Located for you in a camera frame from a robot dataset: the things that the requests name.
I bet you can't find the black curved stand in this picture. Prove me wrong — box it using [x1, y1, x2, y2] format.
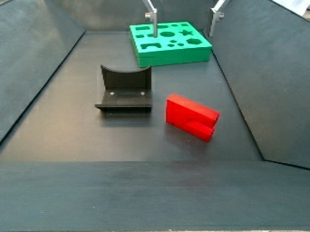
[95, 65, 152, 111]

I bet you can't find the red double-square object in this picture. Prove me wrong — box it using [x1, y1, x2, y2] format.
[165, 93, 220, 141]

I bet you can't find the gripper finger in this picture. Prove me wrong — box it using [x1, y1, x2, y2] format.
[208, 0, 227, 37]
[141, 0, 157, 37]

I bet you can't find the green shape-sorting board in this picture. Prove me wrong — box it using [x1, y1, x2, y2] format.
[129, 22, 212, 67]

